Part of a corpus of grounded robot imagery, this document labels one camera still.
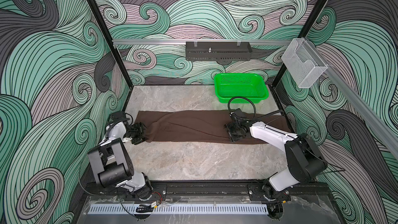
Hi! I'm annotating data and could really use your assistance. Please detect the brown trousers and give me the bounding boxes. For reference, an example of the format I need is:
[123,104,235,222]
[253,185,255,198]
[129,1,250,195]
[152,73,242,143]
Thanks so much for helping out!
[134,109,293,145]

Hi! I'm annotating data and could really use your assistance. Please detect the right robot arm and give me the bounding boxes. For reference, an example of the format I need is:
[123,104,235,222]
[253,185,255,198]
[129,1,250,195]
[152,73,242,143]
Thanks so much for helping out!
[226,109,328,201]

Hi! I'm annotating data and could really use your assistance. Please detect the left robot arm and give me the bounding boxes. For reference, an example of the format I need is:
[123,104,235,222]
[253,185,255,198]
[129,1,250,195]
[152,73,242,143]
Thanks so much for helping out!
[88,111,152,200]

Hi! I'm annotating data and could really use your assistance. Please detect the green plastic basket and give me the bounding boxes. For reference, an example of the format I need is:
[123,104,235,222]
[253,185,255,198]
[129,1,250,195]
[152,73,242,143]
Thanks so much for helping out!
[214,73,269,104]

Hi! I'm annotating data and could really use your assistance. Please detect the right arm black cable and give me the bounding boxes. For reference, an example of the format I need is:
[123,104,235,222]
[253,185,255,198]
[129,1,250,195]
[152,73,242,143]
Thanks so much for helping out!
[227,96,285,123]

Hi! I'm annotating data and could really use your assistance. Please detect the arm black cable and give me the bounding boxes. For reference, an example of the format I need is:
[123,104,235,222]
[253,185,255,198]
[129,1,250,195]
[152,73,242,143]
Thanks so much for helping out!
[77,111,134,218]
[227,96,285,123]

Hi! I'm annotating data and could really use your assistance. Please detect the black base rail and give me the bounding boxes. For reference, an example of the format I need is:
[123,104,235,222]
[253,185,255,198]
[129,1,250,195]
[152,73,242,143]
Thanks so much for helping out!
[85,179,333,203]

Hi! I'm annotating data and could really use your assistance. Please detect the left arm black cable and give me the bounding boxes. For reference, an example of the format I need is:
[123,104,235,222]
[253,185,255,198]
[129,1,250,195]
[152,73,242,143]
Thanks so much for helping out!
[77,111,134,218]

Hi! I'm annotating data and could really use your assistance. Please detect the black perforated wall tray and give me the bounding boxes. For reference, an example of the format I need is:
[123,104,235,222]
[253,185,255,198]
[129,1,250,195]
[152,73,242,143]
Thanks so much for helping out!
[186,41,253,65]

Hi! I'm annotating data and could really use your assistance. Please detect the black frame post left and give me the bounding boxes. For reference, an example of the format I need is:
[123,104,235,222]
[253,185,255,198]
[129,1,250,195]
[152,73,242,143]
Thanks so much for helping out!
[86,0,134,91]

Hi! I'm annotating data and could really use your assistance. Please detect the black frame post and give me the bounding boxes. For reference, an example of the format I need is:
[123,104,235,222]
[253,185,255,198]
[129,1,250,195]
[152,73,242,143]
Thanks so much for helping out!
[86,0,134,91]
[271,0,342,88]

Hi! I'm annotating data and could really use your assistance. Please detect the white slotted cable duct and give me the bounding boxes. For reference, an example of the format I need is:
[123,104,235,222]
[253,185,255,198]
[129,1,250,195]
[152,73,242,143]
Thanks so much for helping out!
[88,204,268,215]

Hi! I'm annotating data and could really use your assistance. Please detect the aluminium rail back wall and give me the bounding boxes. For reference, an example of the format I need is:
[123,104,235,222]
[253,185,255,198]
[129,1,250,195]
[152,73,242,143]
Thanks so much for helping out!
[112,38,293,47]

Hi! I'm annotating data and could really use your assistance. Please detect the aluminium rail wall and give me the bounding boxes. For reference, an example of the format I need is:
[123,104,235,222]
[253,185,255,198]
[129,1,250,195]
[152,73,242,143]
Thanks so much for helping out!
[112,38,293,47]
[305,38,398,158]

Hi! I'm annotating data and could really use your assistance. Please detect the clear acrylic wall holder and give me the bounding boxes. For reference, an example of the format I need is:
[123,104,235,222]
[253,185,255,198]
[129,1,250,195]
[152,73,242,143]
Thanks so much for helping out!
[282,38,328,89]

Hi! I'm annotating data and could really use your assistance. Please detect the aluminium rail right wall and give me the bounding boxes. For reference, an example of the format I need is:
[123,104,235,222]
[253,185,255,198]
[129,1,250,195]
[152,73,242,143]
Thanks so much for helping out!
[305,38,398,158]

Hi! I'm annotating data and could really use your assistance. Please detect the black frame post right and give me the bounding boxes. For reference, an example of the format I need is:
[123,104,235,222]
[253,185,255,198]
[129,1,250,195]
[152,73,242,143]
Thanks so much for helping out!
[271,0,342,88]

